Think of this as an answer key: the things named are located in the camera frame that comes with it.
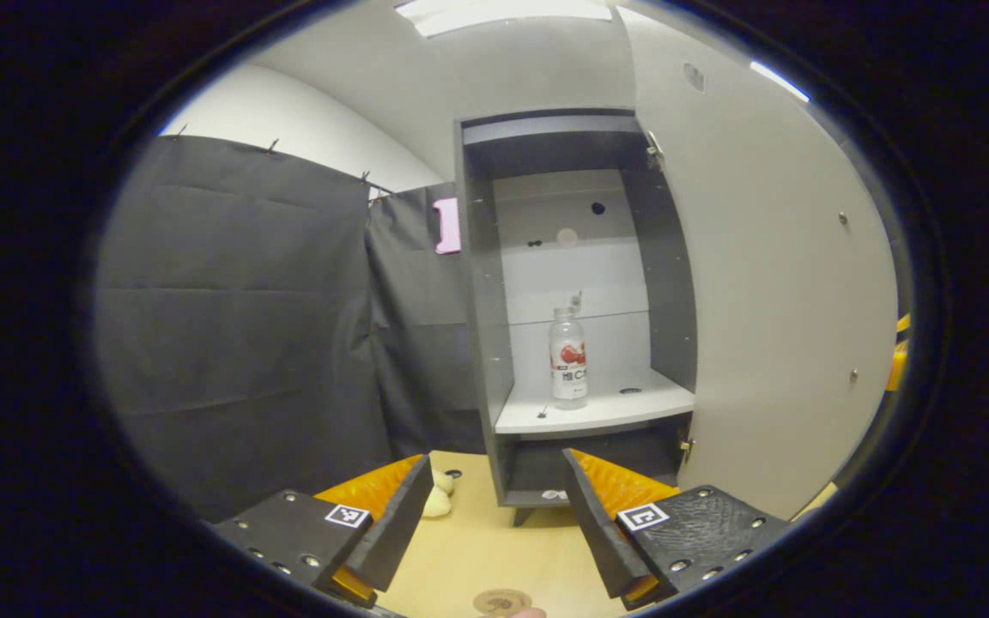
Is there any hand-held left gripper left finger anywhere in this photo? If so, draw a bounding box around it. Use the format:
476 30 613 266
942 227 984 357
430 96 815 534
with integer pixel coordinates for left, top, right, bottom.
213 453 435 609

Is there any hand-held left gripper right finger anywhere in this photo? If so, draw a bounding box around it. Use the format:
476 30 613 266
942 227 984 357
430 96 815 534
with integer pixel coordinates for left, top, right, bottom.
561 448 792 610

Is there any round cork coaster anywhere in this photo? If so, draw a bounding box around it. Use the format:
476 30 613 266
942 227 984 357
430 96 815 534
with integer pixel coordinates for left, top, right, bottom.
472 588 534 617

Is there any grey cabinet door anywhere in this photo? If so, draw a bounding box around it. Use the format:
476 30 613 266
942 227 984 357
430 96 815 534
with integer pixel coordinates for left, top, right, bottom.
615 9 912 520

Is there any clear bottle red label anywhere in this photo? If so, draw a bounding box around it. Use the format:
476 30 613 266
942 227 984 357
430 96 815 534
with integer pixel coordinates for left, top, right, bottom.
549 306 589 402

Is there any dark grey cabinet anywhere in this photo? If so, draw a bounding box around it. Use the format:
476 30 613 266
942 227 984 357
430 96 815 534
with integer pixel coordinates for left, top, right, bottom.
453 107 700 526

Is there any white cabinet shelf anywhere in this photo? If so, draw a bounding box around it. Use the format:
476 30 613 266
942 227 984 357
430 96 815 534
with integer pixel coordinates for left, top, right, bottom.
494 369 695 436

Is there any yellow plush toy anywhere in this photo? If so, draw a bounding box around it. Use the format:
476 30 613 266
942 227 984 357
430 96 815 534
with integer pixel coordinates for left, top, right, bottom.
422 468 457 518

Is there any black backdrop cloth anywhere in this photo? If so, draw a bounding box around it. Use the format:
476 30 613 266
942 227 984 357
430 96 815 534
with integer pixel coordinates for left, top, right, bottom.
95 133 487 524

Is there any long ceiling light strip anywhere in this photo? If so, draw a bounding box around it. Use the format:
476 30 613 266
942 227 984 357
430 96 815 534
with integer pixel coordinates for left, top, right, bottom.
749 60 811 104

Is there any large ceiling light panel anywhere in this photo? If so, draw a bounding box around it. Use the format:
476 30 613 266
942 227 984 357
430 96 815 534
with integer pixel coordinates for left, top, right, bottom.
396 0 614 37

